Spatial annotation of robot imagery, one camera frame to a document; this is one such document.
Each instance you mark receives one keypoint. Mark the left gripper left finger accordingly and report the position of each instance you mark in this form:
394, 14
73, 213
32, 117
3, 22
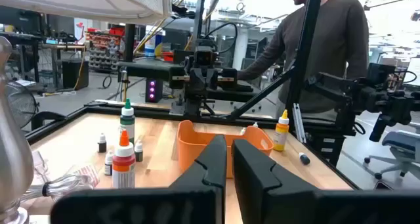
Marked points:
183, 204

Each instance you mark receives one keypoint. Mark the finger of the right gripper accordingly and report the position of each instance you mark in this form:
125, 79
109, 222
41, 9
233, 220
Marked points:
196, 81
211, 81

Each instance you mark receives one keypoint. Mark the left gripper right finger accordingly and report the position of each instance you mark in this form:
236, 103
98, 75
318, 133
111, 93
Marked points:
279, 201

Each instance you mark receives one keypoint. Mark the orange plastic bin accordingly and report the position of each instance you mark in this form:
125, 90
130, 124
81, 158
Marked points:
193, 145

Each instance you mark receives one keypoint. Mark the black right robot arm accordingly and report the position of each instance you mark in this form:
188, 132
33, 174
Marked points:
229, 94

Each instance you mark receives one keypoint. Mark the computer tower purple lights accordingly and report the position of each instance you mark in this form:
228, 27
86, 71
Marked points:
154, 96

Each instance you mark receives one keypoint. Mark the grey station desk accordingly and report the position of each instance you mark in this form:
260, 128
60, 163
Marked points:
147, 69

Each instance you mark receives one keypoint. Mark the blue yellow canister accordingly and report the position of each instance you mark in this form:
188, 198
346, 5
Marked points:
153, 46

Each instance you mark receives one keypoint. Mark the large green colouring bottle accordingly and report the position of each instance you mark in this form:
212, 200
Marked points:
127, 122

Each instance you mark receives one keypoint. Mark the large red-orange colouring bottle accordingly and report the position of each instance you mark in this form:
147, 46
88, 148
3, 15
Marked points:
123, 165

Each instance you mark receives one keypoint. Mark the black drawer cabinet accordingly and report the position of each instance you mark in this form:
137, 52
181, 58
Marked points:
328, 145

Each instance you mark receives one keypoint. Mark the red parts bin rack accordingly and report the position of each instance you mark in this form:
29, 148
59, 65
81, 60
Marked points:
103, 50

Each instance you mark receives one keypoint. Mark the black cabinet box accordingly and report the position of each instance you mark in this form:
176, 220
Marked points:
75, 74

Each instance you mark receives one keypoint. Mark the person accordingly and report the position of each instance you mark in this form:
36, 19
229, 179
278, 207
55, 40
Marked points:
328, 36

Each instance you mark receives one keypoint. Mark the grey office chair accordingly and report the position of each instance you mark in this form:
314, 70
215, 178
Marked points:
400, 142

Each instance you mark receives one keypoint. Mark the black floor fan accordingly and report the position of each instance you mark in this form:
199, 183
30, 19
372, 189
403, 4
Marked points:
19, 102

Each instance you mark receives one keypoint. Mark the bright monitor screen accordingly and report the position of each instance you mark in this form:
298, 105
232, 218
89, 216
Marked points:
414, 71

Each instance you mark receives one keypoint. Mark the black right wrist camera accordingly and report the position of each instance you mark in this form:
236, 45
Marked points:
205, 57

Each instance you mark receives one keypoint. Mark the black upright post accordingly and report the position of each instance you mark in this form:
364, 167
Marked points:
129, 43

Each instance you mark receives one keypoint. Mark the silver aluminium bracket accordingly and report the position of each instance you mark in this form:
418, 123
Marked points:
299, 125

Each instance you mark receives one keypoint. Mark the black braced rig post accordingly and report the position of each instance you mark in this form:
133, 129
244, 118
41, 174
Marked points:
305, 53

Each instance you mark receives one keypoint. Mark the black aluminium table frame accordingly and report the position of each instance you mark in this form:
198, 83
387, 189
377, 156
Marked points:
55, 125

